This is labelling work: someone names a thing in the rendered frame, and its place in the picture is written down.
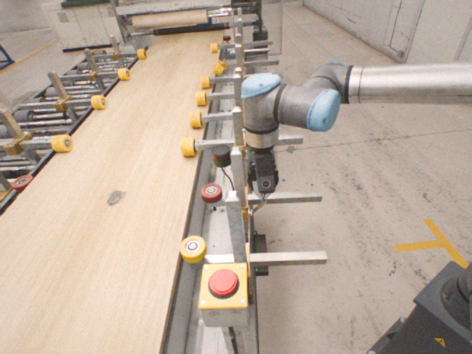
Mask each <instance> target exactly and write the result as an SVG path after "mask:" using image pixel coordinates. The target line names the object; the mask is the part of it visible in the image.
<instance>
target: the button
mask: <svg viewBox="0 0 472 354"><path fill-rule="evenodd" d="M236 285H237V278H236V275H235V274H234V272H233V271H231V270H229V269H226V268H223V269H219V270H217V271H216V272H214V273H213V275H212V276H211V278H210V287H211V290H212V291H213V292H214V293H215V294H218V295H220V296H225V295H228V294H230V293H231V292H233V291H234V289H235V287H236Z"/></svg>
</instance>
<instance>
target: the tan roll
mask: <svg viewBox="0 0 472 354"><path fill-rule="evenodd" d="M225 16H232V12H228V13H213V14H207V10H198V11H183V12H176V13H162V14H154V15H139V16H133V17H132V21H131V22H124V24H125V26H127V25H133V27H134V28H135V29H136V30H139V29H147V28H155V27H170V26H178V25H192V24H200V23H208V22H209V18H217V17H225Z"/></svg>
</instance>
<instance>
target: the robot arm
mask: <svg viewBox="0 0 472 354"><path fill-rule="evenodd" d="M280 82H281V79H280V77H279V76H278V75H277V74H273V73H262V74H255V75H253V76H250V77H248V78H247V79H245V80H244V81H243V83H242V95H241V98H242V108H243V118H244V129H242V133H244V137H245V141H246V143H247V144H248V145H249V148H250V149H251V150H249V158H250V166H249V170H250V172H247V182H248V185H249V187H250V188H251V190H252V191H253V192H254V194H255V195H256V196H257V197H258V198H259V199H260V200H264V199H267V198H268V197H269V196H270V195H271V194H272V193H274V192H275V188H276V186H277V184H278V182H279V176H278V173H279V172H278V170H277V171H276V170H275V169H276V168H277V167H276V165H275V156H274V152H273V148H274V147H275V144H276V143H277V142H278V140H279V124H284V125H287V126H294V127H298V128H302V129H308V130H311V131H320V132H326V131H328V130H330V128H331V127H333V125H334V122H335V121H336V118H337V115H338V113H339V108H340V104H354V103H371V104H415V105H472V60H464V61H450V62H436V63H410V64H395V65H368V66H357V65H344V64H343V63H339V62H329V63H325V64H323V65H322V66H320V67H319V68H317V69H316V70H315V71H314V73H313V75H312V76H311V78H310V79H309V80H308V81H307V82H306V83H305V84H304V85H303V86H297V85H291V84H281V83H280ZM270 150H271V151H270ZM252 151H253V152H252ZM263 194H264V195H263ZM440 300H441V303H442V305H443V307H444V309H445V310H446V311H447V313H448V314H449V315H450V316H451V317H452V318H453V319H454V320H455V321H456V322H458V323H459V324H460V325H461V326H462V327H465V328H466V329H468V330H470V331H471V344H472V261H471V262H470V264H469V265H468V266H467V267H466V269H465V270H464V271H463V273H462V274H461V275H460V276H457V277H453V278H450V279H449V280H447V281H446V282H445V283H444V284H443V285H442V286H441V288H440Z"/></svg>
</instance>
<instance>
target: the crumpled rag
mask: <svg viewBox="0 0 472 354"><path fill-rule="evenodd" d="M125 196H127V193H126V191H124V192H122V191H119V190H114V191H112V193H110V195H109V199H108V201H107V205H109V206H110V207H111V206H113V205H114V204H118V203H119V202H120V200H121V199H122V198H124V197H125Z"/></svg>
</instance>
